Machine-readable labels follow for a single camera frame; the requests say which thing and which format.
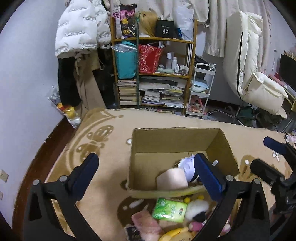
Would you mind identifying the open cardboard box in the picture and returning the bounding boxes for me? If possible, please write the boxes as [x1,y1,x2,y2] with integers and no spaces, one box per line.
[127,128,239,199]

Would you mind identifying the wall power outlet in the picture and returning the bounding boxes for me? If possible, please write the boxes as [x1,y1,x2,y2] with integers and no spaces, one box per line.
[0,170,9,183]

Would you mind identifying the wooden bookshelf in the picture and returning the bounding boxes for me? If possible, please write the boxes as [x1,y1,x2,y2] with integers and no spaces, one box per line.
[111,16,196,109]

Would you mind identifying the floral curtain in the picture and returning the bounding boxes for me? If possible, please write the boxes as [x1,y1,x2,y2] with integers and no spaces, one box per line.
[104,1,271,72]

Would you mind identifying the pink bagged soft item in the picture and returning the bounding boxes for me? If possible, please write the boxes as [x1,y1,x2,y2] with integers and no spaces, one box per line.
[132,210,164,241]

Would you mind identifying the cosmetic bottles group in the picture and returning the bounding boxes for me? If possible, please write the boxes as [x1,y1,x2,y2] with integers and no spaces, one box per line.
[165,52,189,75]

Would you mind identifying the red patterned bag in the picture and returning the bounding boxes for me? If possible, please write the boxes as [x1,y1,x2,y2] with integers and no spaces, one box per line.
[138,45,163,74]

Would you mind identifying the black and white plush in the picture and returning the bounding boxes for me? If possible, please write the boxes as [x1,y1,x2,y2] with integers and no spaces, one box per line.
[185,199,210,222]

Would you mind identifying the black Face tissue pack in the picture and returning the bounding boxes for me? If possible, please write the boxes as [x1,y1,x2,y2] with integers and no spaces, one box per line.
[125,226,142,241]

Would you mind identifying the stack of books left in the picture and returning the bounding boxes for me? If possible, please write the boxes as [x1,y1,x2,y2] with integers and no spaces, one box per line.
[116,79,138,106]

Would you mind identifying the cream recliner chair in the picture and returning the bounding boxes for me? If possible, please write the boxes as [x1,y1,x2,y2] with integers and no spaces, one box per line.
[223,11,287,119]

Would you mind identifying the black box marked 40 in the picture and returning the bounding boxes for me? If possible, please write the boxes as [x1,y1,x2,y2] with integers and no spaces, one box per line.
[155,20,174,39]

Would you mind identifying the yellow pompom ball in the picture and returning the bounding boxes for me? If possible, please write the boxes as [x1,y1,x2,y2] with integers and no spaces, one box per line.
[184,197,191,203]

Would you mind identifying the blonde wig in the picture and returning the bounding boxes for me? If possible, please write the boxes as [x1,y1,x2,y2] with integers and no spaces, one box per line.
[139,11,159,37]

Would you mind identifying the black hanging garment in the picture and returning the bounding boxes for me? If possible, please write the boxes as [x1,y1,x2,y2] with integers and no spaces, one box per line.
[58,57,81,107]

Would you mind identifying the pink swirl roll plush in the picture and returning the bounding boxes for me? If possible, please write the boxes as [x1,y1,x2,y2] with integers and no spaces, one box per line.
[156,168,188,191]

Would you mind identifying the white puffer jacket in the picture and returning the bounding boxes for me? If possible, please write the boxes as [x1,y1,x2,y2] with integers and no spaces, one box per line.
[55,0,111,59]

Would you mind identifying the plastic bag on floor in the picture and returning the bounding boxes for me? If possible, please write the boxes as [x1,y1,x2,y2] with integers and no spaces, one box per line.
[47,85,81,129]

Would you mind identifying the colourful cartoon bag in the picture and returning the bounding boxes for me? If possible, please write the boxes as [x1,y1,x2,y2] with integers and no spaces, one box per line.
[112,4,137,39]

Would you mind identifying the white-haired purple doll plush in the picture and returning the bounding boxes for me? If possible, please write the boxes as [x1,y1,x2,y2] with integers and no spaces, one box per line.
[178,154,199,183]

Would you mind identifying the pile of books and papers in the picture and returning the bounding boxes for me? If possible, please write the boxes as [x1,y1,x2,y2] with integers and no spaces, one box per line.
[139,76,187,109]

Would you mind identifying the green tissue pack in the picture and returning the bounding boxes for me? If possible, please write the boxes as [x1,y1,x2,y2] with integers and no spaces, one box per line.
[152,198,188,223]

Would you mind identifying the dark monitor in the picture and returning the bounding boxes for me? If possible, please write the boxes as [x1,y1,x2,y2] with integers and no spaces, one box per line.
[278,54,296,90]

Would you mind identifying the white rolling cart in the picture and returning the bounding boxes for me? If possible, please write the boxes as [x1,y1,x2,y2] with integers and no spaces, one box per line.
[185,63,216,119]

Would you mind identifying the white plastic bag on shelf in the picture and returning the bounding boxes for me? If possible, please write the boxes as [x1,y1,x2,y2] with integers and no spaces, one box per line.
[173,6,194,41]

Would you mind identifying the teal bag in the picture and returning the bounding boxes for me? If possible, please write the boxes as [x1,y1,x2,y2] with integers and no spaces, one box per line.
[114,41,137,79]

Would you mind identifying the pink bear plush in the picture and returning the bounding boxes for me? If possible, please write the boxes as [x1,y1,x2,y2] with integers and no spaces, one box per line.
[188,215,232,235]

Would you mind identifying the yellow bear plush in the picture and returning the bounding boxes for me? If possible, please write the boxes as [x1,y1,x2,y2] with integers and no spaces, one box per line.
[159,227,193,241]

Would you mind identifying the beige trench coat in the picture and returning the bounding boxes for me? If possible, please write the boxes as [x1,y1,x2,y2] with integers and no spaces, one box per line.
[74,51,106,118]

